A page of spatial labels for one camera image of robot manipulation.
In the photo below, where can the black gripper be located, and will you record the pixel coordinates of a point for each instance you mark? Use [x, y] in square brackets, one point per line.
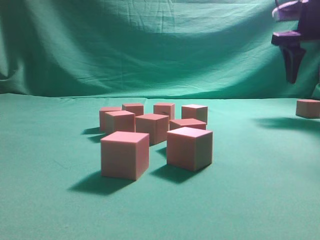
[308, 29]

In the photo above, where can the pink wooden cube column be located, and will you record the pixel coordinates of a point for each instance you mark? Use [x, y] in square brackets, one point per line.
[308, 108]

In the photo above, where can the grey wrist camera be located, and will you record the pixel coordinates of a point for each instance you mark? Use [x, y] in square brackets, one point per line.
[287, 11]

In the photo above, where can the green backdrop cloth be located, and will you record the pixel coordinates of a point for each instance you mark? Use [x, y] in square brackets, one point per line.
[167, 49]

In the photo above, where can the pink wooden cube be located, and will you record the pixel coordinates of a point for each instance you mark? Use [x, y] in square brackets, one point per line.
[124, 155]
[187, 122]
[189, 148]
[102, 111]
[122, 120]

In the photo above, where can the pink wooden cube placed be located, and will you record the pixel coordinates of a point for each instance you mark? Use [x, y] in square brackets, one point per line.
[136, 108]
[195, 111]
[165, 108]
[156, 125]

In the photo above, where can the green table cloth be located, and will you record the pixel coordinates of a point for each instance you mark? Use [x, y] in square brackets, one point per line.
[263, 184]

